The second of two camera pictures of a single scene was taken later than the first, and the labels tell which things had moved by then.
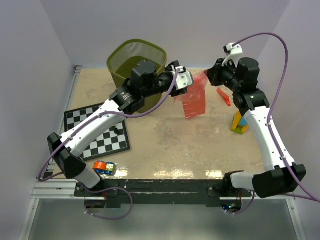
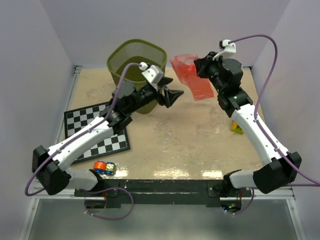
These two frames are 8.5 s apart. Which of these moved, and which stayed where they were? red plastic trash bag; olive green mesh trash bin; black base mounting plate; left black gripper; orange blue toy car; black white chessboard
Moved: red plastic trash bag; left black gripper
Stayed: orange blue toy car; olive green mesh trash bin; black white chessboard; black base mounting plate
